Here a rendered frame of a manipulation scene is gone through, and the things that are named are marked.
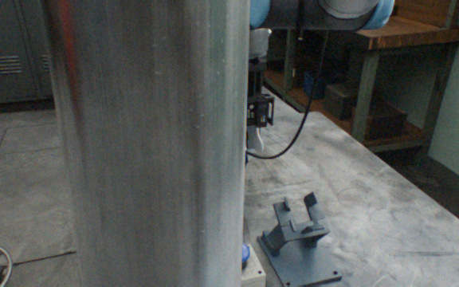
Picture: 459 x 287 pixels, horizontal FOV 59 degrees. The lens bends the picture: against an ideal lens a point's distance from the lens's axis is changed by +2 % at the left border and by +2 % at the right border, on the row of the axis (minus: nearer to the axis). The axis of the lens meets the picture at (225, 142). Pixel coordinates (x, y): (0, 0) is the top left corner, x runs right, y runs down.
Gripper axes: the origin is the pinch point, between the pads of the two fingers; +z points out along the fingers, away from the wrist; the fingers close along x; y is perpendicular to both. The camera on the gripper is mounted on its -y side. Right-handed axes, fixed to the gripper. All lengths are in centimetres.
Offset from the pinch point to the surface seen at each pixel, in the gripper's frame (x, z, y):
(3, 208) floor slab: -83, 92, -138
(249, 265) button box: -4.8, 8.5, 19.5
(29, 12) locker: -68, 15, -270
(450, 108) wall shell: 155, 49, -98
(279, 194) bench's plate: 10.3, 12.9, -2.5
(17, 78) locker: -87, 63, -272
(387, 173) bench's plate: 38.0, 12.9, -3.0
